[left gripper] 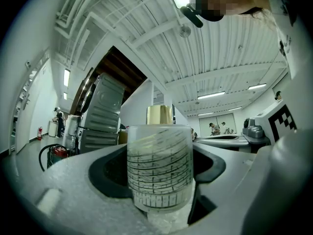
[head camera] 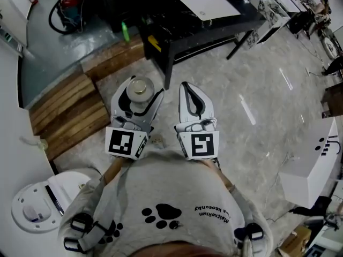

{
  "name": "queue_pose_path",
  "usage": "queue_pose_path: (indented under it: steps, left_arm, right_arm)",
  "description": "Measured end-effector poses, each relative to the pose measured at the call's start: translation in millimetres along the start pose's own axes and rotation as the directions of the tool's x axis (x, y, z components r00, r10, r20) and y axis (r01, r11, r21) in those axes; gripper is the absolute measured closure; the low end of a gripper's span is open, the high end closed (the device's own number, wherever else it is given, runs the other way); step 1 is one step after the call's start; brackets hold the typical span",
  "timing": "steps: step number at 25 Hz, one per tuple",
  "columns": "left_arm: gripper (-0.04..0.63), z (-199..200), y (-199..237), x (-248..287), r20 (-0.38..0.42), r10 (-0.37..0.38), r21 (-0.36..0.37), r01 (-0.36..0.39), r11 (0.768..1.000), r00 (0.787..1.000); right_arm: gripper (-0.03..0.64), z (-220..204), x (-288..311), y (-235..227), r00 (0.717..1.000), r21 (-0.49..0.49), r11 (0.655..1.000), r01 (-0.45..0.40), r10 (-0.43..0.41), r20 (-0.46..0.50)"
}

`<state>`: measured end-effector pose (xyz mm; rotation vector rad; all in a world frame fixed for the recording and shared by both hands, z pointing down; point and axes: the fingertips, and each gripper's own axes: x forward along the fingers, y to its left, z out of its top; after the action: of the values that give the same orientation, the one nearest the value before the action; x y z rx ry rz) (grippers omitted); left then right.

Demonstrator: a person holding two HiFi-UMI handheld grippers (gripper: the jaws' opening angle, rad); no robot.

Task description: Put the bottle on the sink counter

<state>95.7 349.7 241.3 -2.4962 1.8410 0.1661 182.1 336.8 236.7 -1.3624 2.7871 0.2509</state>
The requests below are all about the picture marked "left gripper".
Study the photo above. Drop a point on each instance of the person's grey paw-print shirt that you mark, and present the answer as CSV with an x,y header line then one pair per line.
x,y
300,94

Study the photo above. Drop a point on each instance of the large cardboard box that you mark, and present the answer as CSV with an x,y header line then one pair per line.
x,y
123,137

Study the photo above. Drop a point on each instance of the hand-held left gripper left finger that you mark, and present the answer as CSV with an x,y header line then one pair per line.
x,y
73,192

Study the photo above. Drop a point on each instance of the round white metal-lidded container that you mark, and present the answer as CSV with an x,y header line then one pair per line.
x,y
159,155

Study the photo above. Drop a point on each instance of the red fire extinguisher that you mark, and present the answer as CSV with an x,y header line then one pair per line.
x,y
39,133

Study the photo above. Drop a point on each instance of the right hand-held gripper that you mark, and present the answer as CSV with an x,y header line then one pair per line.
x,y
281,124

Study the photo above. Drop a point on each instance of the round ceiling sensor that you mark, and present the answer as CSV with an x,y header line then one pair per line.
x,y
185,30

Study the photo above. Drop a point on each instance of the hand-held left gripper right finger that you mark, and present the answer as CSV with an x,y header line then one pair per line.
x,y
227,180

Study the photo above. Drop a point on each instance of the white bin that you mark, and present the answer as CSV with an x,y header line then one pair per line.
x,y
52,128

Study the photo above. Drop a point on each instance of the red vacuum cleaner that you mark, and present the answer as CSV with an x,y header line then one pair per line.
x,y
60,152

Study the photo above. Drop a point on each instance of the silver wrapped cylinder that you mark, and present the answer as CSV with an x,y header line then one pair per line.
x,y
71,131

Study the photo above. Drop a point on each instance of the black head-worn camera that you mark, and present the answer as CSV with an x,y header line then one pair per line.
x,y
193,16

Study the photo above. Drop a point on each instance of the square ceiling light panel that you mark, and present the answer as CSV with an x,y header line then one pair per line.
x,y
182,1

